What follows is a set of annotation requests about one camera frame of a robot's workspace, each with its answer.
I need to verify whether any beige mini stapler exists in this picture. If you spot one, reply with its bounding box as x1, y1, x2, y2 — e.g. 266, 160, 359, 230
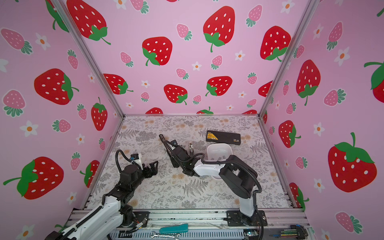
189, 142, 195, 156

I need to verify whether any black stapler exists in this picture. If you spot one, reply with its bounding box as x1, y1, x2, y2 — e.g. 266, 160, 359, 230
159, 134, 179, 168

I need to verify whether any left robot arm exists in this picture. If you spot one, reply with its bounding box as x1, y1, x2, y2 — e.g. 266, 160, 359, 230
46, 150, 159, 240

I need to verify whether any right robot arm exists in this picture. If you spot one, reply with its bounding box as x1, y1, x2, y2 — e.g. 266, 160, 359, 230
162, 140, 263, 227

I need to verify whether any white plastic tray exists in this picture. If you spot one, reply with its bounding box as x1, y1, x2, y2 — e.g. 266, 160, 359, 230
207, 144, 234, 181

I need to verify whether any black staple box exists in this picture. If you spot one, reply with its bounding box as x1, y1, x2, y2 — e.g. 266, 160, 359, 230
206, 130, 241, 146

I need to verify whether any silver wrench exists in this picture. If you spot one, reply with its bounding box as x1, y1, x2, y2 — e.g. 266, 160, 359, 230
150, 232, 181, 240

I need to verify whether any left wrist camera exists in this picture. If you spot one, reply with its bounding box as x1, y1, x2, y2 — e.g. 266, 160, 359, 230
131, 154, 142, 162

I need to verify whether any teal handled tool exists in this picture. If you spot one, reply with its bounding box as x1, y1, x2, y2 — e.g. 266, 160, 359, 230
159, 224, 189, 234

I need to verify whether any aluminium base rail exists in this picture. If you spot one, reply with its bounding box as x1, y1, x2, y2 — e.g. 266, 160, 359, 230
59, 208, 316, 240

